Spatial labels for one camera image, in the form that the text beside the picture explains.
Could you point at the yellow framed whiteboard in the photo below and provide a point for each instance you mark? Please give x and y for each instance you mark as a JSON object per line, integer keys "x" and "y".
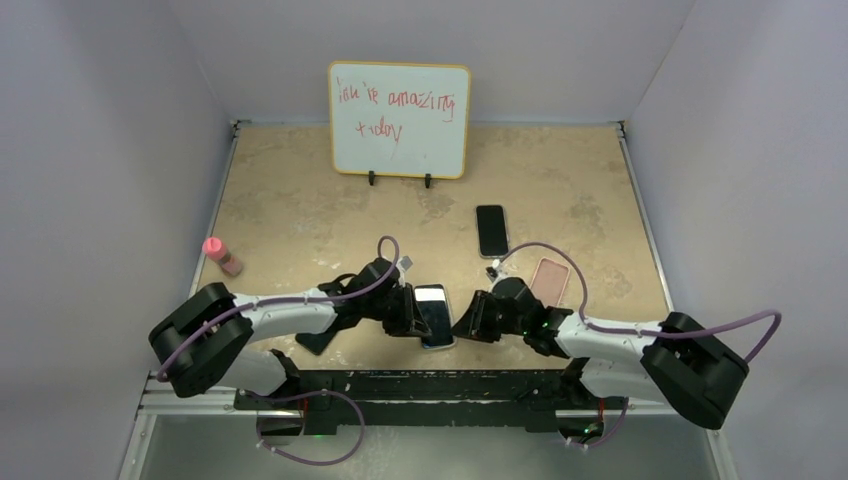
{"x": 399, "y": 119}

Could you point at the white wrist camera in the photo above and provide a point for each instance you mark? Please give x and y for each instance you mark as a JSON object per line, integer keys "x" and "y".
{"x": 403, "y": 265}
{"x": 493, "y": 272}

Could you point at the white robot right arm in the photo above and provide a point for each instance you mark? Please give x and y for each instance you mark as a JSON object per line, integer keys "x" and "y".
{"x": 674, "y": 361}

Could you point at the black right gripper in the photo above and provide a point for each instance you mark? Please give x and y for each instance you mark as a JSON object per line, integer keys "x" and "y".
{"x": 470, "y": 325}

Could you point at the black phone with case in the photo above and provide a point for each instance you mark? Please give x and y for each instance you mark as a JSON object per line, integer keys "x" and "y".
{"x": 493, "y": 239}

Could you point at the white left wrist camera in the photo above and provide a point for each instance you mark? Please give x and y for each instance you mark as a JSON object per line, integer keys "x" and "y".
{"x": 403, "y": 265}

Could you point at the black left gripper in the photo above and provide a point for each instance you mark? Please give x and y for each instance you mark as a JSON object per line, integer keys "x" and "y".
{"x": 409, "y": 320}

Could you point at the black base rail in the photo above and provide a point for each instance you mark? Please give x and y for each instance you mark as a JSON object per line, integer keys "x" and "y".
{"x": 537, "y": 401}

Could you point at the pink capped small bottle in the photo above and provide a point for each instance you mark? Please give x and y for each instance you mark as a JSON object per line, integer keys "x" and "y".
{"x": 219, "y": 253}

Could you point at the clear grey phone case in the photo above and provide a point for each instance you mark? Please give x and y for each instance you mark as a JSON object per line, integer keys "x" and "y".
{"x": 450, "y": 318}

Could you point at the pink phone case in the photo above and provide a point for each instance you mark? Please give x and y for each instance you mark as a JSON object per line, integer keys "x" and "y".
{"x": 549, "y": 281}

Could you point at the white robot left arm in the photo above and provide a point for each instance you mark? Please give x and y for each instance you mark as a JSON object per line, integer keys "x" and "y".
{"x": 203, "y": 342}

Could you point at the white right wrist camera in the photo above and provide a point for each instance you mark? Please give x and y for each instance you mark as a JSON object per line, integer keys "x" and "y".
{"x": 493, "y": 272}

